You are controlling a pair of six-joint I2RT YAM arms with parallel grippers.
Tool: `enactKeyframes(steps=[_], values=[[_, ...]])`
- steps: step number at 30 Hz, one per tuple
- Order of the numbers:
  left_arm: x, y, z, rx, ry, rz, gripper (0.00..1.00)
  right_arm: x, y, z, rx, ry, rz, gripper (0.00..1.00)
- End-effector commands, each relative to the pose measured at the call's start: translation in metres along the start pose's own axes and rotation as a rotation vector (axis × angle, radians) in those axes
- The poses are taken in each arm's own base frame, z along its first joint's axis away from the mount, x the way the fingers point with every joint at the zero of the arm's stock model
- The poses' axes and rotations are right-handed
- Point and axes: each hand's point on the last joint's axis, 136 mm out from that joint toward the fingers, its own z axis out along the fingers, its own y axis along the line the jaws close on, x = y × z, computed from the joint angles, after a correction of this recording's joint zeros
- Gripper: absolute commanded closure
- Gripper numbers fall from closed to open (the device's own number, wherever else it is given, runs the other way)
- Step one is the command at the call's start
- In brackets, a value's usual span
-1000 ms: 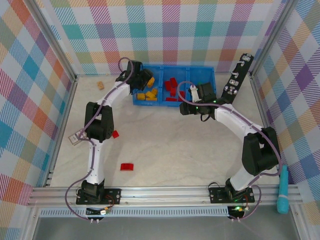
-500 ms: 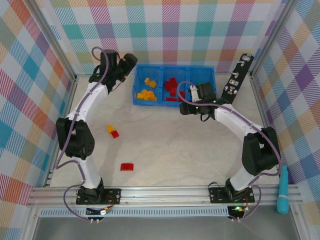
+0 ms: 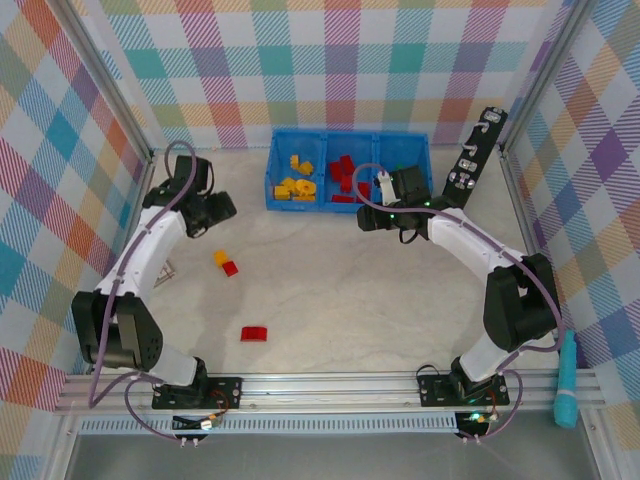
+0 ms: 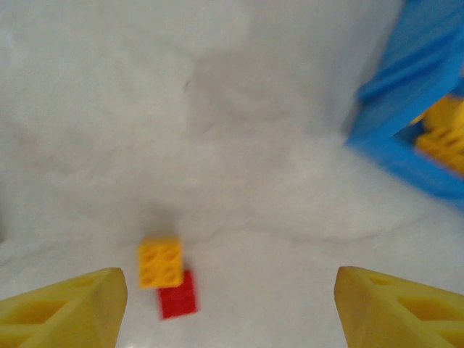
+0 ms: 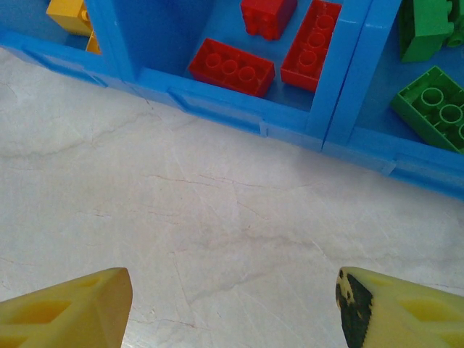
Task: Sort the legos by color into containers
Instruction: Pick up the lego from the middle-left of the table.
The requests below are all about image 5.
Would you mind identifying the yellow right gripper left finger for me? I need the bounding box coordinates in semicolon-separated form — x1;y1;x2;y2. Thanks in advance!
0;267;133;348

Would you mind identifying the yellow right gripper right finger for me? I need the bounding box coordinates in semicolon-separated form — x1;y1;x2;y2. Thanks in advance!
334;266;464;348

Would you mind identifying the long green lego brick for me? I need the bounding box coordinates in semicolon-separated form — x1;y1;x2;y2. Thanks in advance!
389;65;464;154

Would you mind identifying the long yellow lego brick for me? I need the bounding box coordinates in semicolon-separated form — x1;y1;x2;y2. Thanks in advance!
86;30;103;56

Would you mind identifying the yellow sloped lego brick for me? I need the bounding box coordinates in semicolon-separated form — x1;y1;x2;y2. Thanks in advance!
46;0;92;37

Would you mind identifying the green sloped lego brick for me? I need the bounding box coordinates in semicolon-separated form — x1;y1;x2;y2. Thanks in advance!
397;0;464;64

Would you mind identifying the blue plastic bin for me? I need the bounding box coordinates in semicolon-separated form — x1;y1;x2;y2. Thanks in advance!
321;0;464;201
115;0;373;153
0;0;137;97

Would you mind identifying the long red lego brick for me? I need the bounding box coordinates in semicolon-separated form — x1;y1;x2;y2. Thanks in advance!
280;0;343;94
187;37;276;99

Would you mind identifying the red sloped lego brick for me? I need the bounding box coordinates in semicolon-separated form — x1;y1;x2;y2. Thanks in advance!
240;0;299;41

